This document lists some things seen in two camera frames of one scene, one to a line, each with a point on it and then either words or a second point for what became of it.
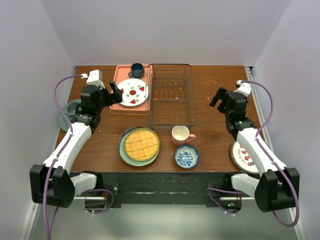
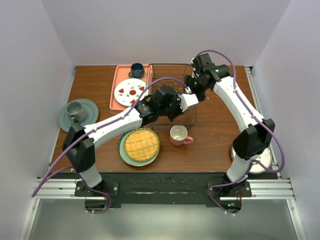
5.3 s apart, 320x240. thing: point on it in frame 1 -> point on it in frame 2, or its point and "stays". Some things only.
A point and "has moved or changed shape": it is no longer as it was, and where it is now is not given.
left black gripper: (116, 97) -> (177, 100)
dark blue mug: (137, 71) stays
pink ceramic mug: (180, 135) has moved or changed shape
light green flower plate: (129, 160) stays
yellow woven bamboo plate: (141, 144) stays
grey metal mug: (72, 108) stays
